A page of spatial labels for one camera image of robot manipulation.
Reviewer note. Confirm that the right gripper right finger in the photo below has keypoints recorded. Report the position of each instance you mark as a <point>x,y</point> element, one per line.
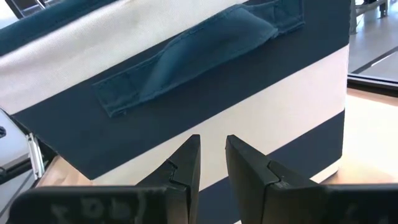
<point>264,199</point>

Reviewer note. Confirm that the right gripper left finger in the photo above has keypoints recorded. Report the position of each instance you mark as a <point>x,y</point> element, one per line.
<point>183,186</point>

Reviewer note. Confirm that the navy white striped fabric basket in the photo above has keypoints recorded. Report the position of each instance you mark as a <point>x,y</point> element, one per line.
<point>248,93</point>

